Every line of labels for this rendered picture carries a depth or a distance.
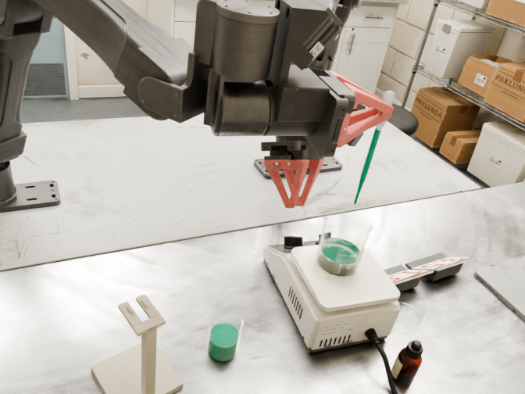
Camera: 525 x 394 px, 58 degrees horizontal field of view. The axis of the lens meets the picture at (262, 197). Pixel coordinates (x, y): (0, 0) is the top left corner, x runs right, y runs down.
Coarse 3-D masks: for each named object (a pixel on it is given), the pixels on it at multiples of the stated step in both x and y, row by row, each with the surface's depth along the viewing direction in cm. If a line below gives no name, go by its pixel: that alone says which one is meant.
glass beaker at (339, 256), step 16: (336, 208) 64; (352, 208) 65; (336, 224) 66; (352, 224) 66; (368, 224) 63; (320, 240) 64; (336, 240) 61; (352, 240) 60; (320, 256) 64; (336, 256) 62; (352, 256) 62; (336, 272) 63; (352, 272) 64
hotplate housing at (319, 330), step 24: (288, 264) 68; (288, 288) 68; (312, 312) 61; (336, 312) 61; (360, 312) 62; (384, 312) 63; (312, 336) 62; (336, 336) 63; (360, 336) 65; (384, 336) 67
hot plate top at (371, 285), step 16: (304, 256) 67; (368, 256) 69; (304, 272) 64; (320, 272) 65; (368, 272) 66; (384, 272) 66; (320, 288) 62; (336, 288) 62; (352, 288) 63; (368, 288) 63; (384, 288) 64; (320, 304) 60; (336, 304) 60; (352, 304) 60; (368, 304) 61
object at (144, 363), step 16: (128, 304) 50; (144, 304) 50; (128, 320) 48; (160, 320) 49; (144, 336) 49; (128, 352) 59; (144, 352) 50; (160, 352) 60; (96, 368) 57; (112, 368) 57; (128, 368) 57; (144, 368) 52; (160, 368) 58; (112, 384) 55; (128, 384) 55; (144, 384) 53; (160, 384) 56; (176, 384) 56
